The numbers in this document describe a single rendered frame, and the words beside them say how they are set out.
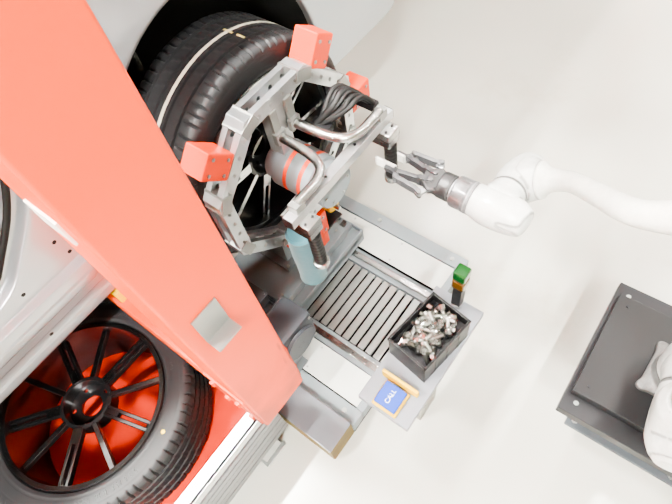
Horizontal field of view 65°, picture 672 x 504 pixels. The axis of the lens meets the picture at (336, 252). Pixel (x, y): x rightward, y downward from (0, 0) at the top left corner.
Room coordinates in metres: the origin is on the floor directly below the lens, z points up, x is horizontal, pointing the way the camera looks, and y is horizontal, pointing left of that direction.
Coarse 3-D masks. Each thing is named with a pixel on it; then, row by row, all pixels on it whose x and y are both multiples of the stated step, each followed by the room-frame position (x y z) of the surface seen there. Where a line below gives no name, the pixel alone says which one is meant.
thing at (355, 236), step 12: (348, 228) 1.21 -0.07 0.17; (360, 228) 1.20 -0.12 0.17; (348, 240) 1.17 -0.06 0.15; (360, 240) 1.17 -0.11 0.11; (336, 252) 1.12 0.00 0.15; (348, 252) 1.12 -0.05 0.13; (336, 264) 1.07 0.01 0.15; (312, 288) 0.99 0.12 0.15; (300, 300) 0.95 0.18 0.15; (312, 300) 0.96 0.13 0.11
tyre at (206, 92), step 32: (192, 32) 1.22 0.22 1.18; (256, 32) 1.19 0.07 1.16; (288, 32) 1.20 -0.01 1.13; (160, 64) 1.14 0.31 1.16; (192, 64) 1.10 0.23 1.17; (224, 64) 1.07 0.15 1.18; (256, 64) 1.09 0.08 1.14; (160, 96) 1.07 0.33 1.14; (192, 96) 1.02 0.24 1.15; (224, 96) 1.01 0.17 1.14; (160, 128) 1.00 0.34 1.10; (192, 128) 0.95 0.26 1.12
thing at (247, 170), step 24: (240, 96) 1.04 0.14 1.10; (312, 96) 1.25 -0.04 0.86; (264, 144) 1.13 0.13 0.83; (312, 144) 1.20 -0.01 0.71; (264, 168) 1.08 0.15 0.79; (240, 192) 1.15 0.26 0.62; (264, 192) 1.04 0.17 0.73; (288, 192) 1.11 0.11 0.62; (240, 216) 1.02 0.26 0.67; (264, 216) 1.02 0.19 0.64
